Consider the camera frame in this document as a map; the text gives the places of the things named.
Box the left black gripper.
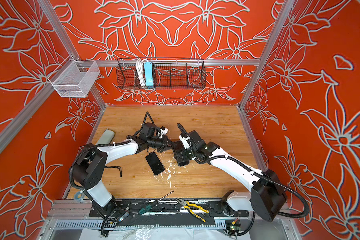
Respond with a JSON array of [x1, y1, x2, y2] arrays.
[[147, 135, 178, 153]]

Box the black phone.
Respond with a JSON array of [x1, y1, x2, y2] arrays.
[[146, 153, 165, 176], [177, 156, 190, 167]]

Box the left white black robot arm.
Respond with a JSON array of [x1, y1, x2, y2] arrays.
[[69, 112, 171, 208]]

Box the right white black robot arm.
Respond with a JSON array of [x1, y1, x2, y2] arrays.
[[173, 124, 310, 222]]

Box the grey-green glasses case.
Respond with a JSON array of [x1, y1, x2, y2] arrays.
[[96, 130, 115, 145]]

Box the light blue box in basket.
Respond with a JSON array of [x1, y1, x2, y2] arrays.
[[144, 62, 154, 88]]

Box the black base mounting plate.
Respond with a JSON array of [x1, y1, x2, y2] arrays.
[[89, 197, 250, 218]]

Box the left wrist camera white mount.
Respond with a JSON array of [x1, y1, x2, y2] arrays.
[[159, 126, 169, 139]]

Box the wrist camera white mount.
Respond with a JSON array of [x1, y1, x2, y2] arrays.
[[179, 135, 190, 150], [159, 126, 169, 139]]

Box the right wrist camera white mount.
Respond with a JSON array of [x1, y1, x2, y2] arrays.
[[179, 135, 190, 150]]

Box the yellow handled pliers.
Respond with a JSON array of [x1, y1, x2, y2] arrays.
[[176, 197, 210, 223]]

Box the black wire wall basket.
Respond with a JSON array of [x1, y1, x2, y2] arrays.
[[116, 58, 207, 90]]

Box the green handled screwdriver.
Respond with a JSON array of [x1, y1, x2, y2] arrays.
[[138, 191, 174, 215]]

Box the white cable in basket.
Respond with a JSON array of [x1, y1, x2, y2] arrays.
[[135, 59, 146, 88]]

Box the circuit board with wires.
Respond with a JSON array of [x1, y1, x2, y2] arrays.
[[226, 218, 242, 237]]

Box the white mesh wall basket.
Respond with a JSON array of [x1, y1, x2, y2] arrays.
[[48, 61, 100, 98]]

